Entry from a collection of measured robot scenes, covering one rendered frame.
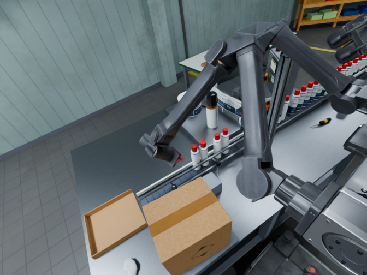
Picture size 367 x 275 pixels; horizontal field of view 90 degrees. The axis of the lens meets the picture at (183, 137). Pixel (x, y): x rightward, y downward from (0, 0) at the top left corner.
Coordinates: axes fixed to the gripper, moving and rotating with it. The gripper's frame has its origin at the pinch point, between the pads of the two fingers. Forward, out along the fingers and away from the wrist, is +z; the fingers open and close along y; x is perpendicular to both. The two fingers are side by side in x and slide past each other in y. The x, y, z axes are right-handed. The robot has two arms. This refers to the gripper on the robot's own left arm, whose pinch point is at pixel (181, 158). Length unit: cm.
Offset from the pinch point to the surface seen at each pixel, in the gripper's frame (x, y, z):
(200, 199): 8.6, -19.9, 0.3
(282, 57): -64, -11, 11
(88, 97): 45, 297, 59
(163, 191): 27.5, 10.6, 15.3
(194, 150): -3.5, 8.0, 17.1
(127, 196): 45, 27, 7
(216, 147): -11.4, 5.3, 31.9
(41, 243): 169, 106, 12
